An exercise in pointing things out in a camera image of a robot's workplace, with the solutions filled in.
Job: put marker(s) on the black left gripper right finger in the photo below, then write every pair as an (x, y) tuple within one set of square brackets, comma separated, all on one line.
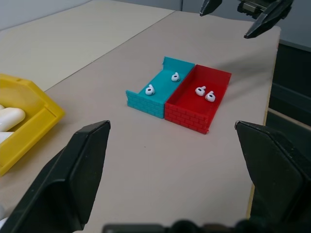
[(279, 170)]

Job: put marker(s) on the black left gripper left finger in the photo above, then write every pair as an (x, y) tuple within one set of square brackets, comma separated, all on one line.
[(60, 184)]

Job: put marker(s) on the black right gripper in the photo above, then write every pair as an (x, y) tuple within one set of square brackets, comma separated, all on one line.
[(250, 7)]

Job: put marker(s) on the yellow plastic bin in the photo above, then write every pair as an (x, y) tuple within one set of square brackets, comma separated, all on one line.
[(36, 126)]

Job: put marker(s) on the white case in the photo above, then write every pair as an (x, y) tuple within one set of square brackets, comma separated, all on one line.
[(11, 117)]

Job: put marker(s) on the white rounded object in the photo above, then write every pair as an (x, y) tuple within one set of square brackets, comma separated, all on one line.
[(3, 217)]

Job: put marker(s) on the dark cabinet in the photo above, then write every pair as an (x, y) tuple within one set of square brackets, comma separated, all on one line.
[(291, 85)]

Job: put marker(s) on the white earbud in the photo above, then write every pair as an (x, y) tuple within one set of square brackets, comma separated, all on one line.
[(175, 77), (150, 91), (210, 97), (200, 91)]

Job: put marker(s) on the teal brick-pattern tray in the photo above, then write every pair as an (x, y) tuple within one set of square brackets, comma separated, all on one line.
[(160, 80)]

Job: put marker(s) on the red brick-pattern tray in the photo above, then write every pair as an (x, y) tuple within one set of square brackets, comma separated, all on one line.
[(194, 106)]

